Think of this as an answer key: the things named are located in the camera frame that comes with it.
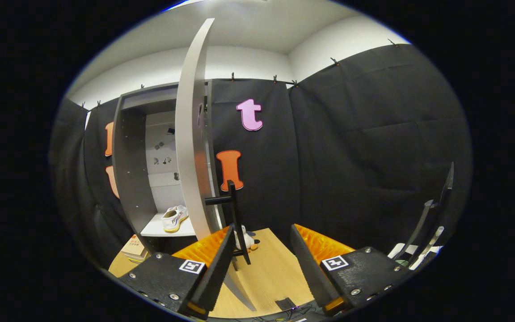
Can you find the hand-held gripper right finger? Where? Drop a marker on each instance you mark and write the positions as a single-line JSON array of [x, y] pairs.
[[311, 268]]

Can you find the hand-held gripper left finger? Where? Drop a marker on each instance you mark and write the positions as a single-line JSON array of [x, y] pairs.
[[215, 273]]

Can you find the white shoe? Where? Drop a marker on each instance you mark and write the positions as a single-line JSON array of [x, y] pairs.
[[173, 219]]

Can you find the grey shoe cabinet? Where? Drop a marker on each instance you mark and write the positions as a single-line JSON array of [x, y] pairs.
[[128, 170]]

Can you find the beige shoe cabinet door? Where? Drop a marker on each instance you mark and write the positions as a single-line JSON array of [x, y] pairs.
[[190, 134]]

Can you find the white cabinet shelf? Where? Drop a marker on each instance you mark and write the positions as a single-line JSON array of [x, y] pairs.
[[150, 230]]

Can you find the penguin plush toy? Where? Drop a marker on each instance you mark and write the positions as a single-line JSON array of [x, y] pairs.
[[245, 241]]

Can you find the small black device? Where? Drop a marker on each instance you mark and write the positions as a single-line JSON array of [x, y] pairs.
[[286, 304]]

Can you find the stack of books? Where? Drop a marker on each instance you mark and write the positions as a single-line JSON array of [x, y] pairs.
[[134, 246]]

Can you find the row of black cloth clips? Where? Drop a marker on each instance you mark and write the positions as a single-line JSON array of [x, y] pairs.
[[334, 61]]

